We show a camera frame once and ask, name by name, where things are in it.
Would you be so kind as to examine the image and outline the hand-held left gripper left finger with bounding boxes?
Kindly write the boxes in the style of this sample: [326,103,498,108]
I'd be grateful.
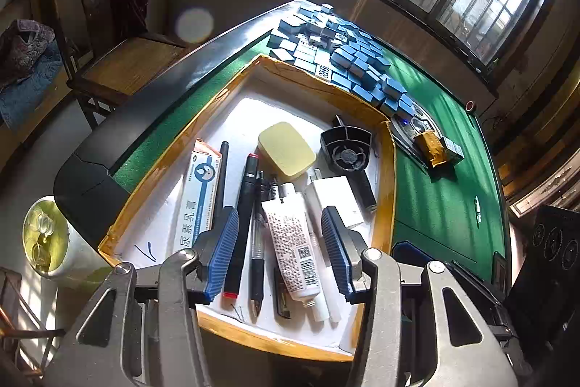
[43,207,240,387]

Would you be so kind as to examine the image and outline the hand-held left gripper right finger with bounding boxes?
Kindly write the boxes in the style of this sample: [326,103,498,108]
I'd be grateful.
[320,206,519,387]

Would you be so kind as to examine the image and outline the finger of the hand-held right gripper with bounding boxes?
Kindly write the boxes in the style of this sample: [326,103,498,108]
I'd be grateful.
[448,261,523,341]

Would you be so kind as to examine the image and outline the white printed tube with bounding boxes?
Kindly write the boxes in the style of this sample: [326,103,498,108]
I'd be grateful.
[261,183,331,323]

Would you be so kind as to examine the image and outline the small white tube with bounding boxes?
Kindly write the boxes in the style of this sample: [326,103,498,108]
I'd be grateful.
[327,287,342,325]

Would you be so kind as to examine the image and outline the white power adapter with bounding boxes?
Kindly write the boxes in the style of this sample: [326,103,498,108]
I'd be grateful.
[304,169,366,229]

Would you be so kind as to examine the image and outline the long white ointment box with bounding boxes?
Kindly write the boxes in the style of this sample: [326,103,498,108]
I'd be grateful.
[173,139,223,254]

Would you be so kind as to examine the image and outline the small black clear object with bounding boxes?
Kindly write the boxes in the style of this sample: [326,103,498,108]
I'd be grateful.
[273,267,295,320]

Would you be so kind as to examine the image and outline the thin black pen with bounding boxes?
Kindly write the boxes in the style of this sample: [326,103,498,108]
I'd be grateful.
[212,141,230,234]

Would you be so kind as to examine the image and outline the black plastic fan-shaped part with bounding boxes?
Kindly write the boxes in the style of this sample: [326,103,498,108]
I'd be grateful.
[319,115,380,214]

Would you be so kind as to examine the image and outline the yellow rounded case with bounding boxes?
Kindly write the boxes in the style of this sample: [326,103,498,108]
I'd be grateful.
[257,122,317,182]

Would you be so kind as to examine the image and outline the clear gel pen black grip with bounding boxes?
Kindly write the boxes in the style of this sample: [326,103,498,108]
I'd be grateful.
[248,170,266,319]

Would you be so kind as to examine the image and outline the black marker red caps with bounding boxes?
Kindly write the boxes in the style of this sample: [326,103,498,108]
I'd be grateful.
[223,152,260,298]

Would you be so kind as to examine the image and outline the white bucket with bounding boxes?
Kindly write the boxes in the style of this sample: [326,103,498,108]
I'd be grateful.
[22,195,110,279]

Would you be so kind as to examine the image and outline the orange foil packet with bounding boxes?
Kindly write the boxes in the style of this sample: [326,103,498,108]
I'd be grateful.
[416,132,447,167]

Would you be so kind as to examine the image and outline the white round plate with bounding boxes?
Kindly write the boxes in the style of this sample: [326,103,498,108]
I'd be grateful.
[390,101,454,170]

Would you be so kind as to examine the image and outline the pile of blue mahjong tiles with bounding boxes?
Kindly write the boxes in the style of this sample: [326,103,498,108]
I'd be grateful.
[265,1,416,118]

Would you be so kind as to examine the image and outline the wooden chair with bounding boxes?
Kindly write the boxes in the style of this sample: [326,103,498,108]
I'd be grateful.
[29,0,191,129]

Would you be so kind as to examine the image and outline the floral quilted cloth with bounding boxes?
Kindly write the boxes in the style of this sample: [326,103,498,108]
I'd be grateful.
[0,19,65,129]

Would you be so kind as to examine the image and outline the dark metal frame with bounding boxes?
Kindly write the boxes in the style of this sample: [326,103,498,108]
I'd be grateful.
[0,269,65,370]

